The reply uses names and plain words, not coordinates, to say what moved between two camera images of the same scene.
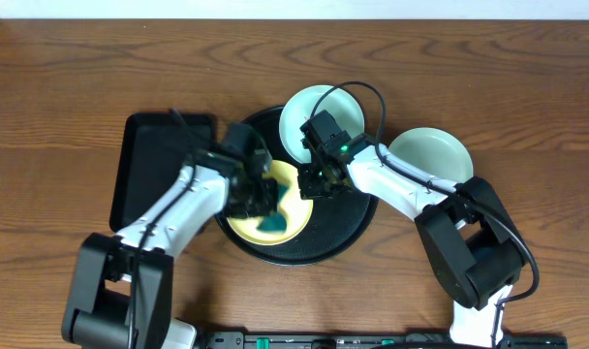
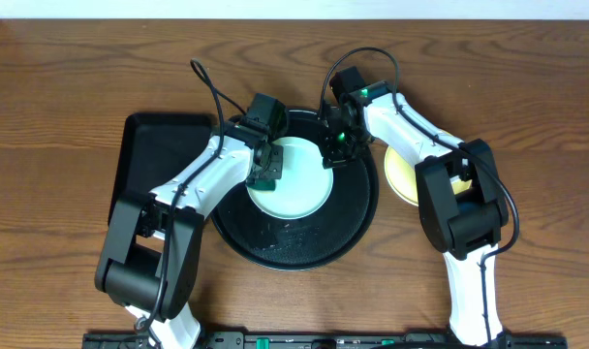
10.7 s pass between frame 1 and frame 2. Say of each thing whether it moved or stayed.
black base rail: stayed
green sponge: moved
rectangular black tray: stayed
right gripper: moved
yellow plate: moved
